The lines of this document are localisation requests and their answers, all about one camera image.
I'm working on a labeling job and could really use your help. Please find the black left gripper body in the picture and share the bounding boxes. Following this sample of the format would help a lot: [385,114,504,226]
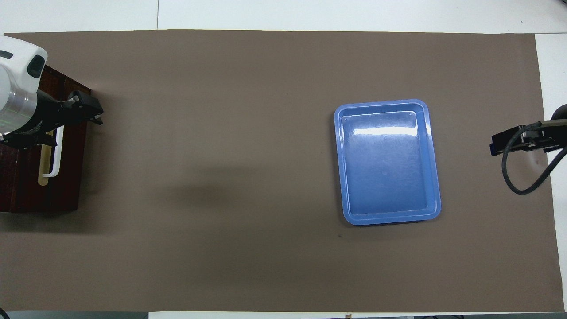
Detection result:
[0,89,74,149]

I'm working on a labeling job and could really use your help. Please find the white drawer handle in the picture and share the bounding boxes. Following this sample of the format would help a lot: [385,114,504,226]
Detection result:
[42,125,64,178]

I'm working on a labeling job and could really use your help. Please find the dark wooden drawer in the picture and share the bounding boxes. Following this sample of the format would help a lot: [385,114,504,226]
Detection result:
[18,66,92,212]

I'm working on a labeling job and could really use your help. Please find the brown table mat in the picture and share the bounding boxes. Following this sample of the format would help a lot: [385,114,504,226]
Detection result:
[0,30,565,313]

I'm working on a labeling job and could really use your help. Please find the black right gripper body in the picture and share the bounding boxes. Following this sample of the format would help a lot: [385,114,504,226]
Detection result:
[522,103,567,154]

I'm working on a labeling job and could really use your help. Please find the blue plastic tray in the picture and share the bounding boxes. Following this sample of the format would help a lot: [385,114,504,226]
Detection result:
[334,99,442,226]

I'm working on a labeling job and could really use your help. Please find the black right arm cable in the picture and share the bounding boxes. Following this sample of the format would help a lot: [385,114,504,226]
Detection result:
[501,121,567,195]

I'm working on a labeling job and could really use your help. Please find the dark wooden cabinet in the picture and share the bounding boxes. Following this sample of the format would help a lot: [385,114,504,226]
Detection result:
[0,66,92,213]

